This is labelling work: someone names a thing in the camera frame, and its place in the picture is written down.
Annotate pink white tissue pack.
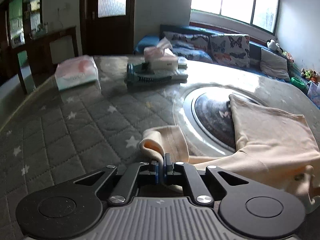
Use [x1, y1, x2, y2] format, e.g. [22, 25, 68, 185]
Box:
[54, 55, 98, 91]

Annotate blue sofa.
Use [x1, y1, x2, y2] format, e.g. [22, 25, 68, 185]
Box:
[133, 24, 311, 91]

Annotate grey cushion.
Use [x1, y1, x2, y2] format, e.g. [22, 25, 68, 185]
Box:
[260, 48, 290, 82]

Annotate small plush toys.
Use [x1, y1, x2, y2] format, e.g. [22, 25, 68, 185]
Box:
[300, 68, 319, 83]

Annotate teal smart watch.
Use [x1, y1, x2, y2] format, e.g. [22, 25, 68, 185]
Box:
[124, 63, 172, 87]

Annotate green bowl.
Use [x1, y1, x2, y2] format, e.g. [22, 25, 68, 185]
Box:
[290, 77, 307, 90]

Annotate butterfly pillow right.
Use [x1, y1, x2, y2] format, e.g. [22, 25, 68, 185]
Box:
[209, 34, 250, 68]

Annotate butterfly pillow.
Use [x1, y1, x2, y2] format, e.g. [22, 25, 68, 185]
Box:
[209, 34, 250, 68]
[163, 31, 213, 63]

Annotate butterfly pillow left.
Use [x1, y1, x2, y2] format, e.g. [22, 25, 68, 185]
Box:
[163, 31, 213, 63]

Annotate dark wooden side cabinet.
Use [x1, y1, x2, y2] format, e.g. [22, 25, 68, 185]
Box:
[12, 26, 79, 88]

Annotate dark wooden door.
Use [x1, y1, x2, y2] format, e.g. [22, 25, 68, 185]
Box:
[79, 0, 135, 56]

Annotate grey quilted star tablecloth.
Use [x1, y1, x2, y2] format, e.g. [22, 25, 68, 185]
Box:
[1, 56, 319, 239]

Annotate round black induction cooktop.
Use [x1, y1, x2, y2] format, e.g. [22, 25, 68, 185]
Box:
[183, 86, 263, 157]

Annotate panda plush toy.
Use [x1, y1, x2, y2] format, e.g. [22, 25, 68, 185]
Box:
[266, 39, 283, 53]

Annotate pink tissue box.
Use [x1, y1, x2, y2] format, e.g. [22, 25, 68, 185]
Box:
[144, 37, 178, 71]

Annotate window with green frame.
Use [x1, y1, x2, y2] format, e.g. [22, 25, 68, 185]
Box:
[191, 0, 280, 33]

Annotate beige sweater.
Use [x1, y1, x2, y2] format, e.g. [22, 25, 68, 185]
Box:
[139, 95, 319, 213]

